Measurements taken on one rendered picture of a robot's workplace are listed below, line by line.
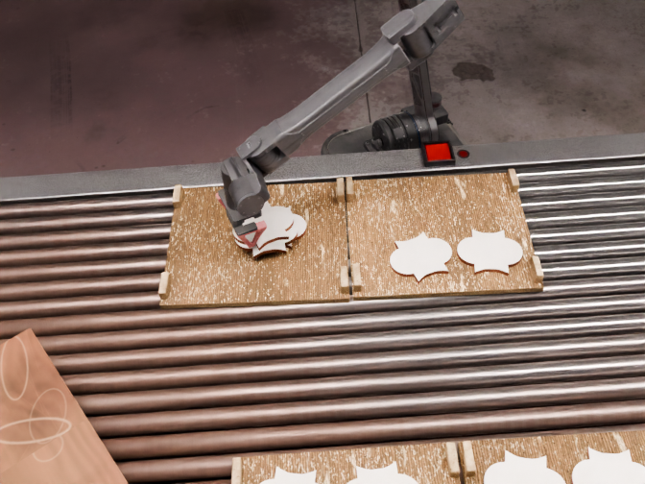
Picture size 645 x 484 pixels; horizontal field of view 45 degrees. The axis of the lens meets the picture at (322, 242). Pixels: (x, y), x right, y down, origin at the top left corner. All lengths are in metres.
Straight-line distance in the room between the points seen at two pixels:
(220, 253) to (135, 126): 1.89
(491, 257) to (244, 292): 0.55
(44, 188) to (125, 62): 1.99
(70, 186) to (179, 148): 1.45
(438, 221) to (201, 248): 0.55
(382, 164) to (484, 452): 0.80
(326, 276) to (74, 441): 0.62
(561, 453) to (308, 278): 0.62
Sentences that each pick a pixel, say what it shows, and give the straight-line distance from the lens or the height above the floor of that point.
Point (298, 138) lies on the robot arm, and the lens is 1.57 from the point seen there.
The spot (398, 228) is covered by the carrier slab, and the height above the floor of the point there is 0.94.
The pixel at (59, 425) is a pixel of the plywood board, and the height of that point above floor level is 1.04.
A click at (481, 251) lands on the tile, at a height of 0.95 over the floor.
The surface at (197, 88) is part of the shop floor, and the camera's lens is 3.73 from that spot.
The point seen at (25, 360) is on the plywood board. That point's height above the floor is 1.04.
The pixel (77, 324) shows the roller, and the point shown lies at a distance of 1.75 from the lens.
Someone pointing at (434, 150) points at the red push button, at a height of 0.93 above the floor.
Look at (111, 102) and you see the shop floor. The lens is 3.76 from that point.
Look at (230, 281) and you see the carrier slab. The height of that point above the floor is 0.94.
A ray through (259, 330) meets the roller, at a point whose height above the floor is 0.92.
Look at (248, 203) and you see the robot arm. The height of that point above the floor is 1.17.
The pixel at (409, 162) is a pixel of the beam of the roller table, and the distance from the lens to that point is 1.96.
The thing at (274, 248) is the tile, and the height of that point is 0.97.
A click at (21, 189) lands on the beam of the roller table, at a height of 0.91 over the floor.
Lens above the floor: 2.28
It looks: 50 degrees down
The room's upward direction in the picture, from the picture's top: 3 degrees counter-clockwise
